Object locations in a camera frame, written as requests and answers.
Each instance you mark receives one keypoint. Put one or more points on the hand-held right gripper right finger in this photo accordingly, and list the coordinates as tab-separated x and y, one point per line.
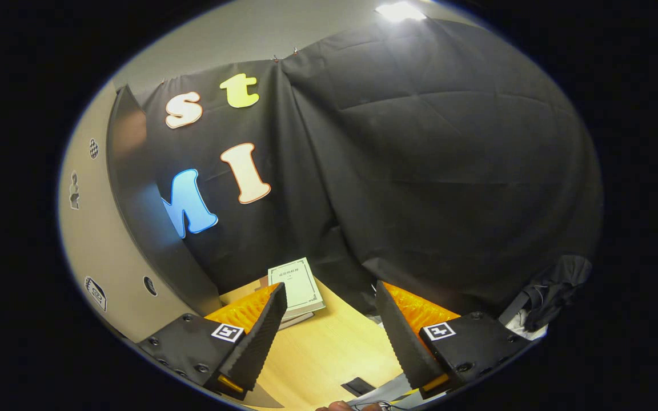
400	342

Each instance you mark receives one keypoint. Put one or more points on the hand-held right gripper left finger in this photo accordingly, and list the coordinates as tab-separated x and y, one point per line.
260	342

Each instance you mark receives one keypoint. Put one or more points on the dark grey cabinet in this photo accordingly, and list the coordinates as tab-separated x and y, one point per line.
146	217

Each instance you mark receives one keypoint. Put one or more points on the grey cabinet door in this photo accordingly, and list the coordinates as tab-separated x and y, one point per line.
92	251

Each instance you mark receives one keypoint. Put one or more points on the grey sheet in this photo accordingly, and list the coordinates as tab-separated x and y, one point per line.
389	398

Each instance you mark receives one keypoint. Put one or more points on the black flat tag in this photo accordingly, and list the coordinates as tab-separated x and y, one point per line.
358	386

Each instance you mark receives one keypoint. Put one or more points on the white cloth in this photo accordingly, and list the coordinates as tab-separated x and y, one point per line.
526	330

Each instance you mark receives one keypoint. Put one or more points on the dark cloth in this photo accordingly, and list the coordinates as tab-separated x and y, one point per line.
557	285

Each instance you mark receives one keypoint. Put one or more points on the black backdrop cloth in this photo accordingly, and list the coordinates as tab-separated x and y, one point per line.
449	171

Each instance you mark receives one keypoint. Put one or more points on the rectangular ceiling light panel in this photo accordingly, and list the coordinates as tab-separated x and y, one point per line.
400	11

